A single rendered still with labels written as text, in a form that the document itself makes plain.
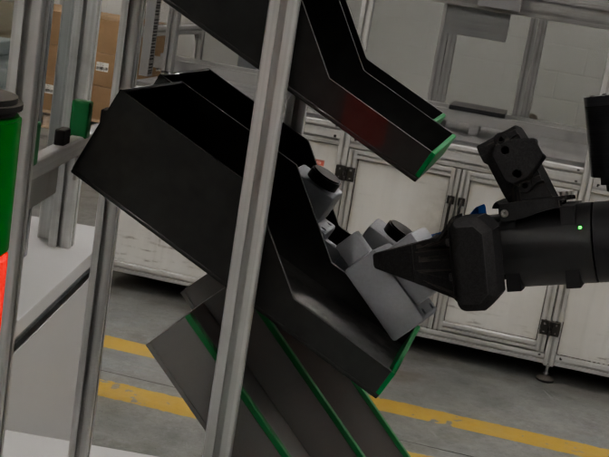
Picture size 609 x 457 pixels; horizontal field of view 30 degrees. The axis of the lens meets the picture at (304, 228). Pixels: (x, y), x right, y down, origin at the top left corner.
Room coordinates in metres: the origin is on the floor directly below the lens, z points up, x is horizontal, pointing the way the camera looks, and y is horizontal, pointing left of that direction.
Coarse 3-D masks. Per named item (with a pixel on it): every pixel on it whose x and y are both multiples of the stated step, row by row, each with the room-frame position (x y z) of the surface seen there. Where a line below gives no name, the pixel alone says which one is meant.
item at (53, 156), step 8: (288, 96) 0.87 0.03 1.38; (72, 136) 0.94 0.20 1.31; (72, 144) 0.91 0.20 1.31; (80, 144) 0.93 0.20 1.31; (40, 152) 0.84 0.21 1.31; (48, 152) 0.85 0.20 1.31; (56, 152) 0.86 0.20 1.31; (64, 152) 0.89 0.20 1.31; (72, 152) 0.91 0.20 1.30; (80, 152) 0.94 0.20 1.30; (40, 160) 0.82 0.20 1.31; (48, 160) 0.84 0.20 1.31; (56, 160) 0.86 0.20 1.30; (64, 160) 0.89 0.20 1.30; (40, 168) 0.82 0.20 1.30; (48, 168) 0.84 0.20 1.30; (32, 176) 0.80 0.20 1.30; (40, 176) 0.82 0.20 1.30
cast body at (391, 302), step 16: (352, 240) 0.83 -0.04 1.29; (400, 240) 0.81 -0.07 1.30; (416, 240) 0.80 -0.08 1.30; (352, 256) 0.83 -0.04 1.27; (368, 256) 0.81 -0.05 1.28; (352, 272) 0.81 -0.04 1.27; (368, 272) 0.81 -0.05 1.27; (384, 272) 0.81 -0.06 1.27; (368, 288) 0.81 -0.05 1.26; (384, 288) 0.80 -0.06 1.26; (400, 288) 0.80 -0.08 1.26; (416, 288) 0.80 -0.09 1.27; (368, 304) 0.81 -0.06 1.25; (384, 304) 0.80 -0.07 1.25; (400, 304) 0.80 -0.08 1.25; (416, 304) 0.80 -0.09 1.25; (432, 304) 0.83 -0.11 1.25; (384, 320) 0.80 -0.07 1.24; (400, 320) 0.80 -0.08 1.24; (416, 320) 0.79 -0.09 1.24; (400, 336) 0.80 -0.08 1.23
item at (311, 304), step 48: (144, 96) 0.87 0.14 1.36; (192, 96) 0.94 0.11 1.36; (96, 144) 0.82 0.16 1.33; (144, 144) 0.81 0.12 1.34; (192, 144) 0.81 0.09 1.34; (240, 144) 0.93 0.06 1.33; (144, 192) 0.81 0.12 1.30; (192, 192) 0.81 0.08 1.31; (240, 192) 0.80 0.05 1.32; (288, 192) 0.92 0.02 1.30; (192, 240) 0.80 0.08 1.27; (288, 240) 0.92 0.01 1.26; (288, 288) 0.79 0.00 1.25; (336, 288) 0.91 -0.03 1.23; (336, 336) 0.78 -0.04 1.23; (384, 336) 0.89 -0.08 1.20; (384, 384) 0.77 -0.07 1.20
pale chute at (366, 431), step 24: (192, 288) 0.96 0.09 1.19; (216, 288) 0.96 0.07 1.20; (288, 336) 1.07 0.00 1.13; (312, 360) 1.06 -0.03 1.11; (336, 384) 1.06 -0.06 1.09; (336, 408) 1.06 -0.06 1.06; (360, 408) 1.05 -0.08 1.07; (360, 432) 1.05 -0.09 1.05; (384, 432) 1.05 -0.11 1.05; (384, 456) 1.05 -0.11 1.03; (408, 456) 1.04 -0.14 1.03
